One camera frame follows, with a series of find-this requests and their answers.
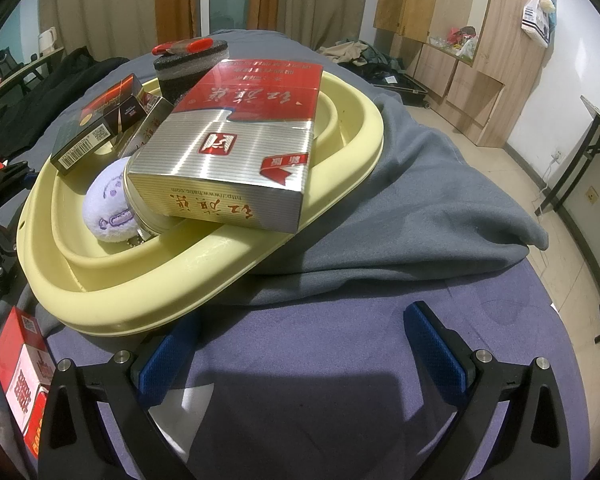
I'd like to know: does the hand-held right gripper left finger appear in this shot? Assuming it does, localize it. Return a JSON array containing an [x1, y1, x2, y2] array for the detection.
[[39, 312, 203, 480]]

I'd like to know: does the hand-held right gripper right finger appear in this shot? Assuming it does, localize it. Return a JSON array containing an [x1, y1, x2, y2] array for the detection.
[[403, 301, 581, 480]]

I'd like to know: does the purple plush puff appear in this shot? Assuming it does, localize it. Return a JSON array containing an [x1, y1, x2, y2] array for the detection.
[[82, 156, 142, 247]]

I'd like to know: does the dark brown cigarette carton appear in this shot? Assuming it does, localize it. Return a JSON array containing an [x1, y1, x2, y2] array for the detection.
[[49, 74, 147, 177]]

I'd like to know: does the yellow plastic basin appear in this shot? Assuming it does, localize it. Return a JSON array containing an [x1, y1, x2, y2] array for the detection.
[[17, 70, 385, 338]]

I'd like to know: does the round tin with black heart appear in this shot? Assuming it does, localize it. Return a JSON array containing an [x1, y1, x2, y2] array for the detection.
[[123, 167, 167, 239]]

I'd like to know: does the black foam cylinder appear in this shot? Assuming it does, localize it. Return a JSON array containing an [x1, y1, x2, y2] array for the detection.
[[152, 40, 229, 104]]

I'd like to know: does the silver and red cigarette carton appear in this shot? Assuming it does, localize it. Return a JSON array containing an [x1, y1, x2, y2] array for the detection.
[[124, 58, 324, 235]]

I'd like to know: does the dark backpack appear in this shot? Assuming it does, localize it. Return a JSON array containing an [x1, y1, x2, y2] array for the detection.
[[0, 49, 22, 81]]

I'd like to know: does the black cloth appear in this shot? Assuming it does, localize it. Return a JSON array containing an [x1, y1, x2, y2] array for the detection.
[[0, 46, 131, 161]]

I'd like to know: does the wooden desk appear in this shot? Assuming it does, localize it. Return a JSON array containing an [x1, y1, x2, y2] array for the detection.
[[0, 45, 66, 111]]

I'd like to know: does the white kettle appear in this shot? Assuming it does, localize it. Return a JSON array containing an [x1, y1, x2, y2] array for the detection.
[[39, 27, 60, 56]]

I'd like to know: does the grey cloth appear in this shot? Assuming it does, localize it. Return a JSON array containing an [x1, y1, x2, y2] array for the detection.
[[195, 87, 551, 307]]

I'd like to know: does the black suitcase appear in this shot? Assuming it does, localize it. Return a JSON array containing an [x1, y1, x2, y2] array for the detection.
[[365, 55, 431, 109]]

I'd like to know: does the wooden wardrobe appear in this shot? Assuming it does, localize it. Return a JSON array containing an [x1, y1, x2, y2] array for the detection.
[[372, 0, 563, 150]]

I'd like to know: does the beige cloth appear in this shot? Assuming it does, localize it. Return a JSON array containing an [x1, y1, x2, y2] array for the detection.
[[317, 39, 376, 66]]

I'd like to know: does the hanging white plastic bag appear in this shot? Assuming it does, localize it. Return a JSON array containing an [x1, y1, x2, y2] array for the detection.
[[521, 0, 557, 49]]

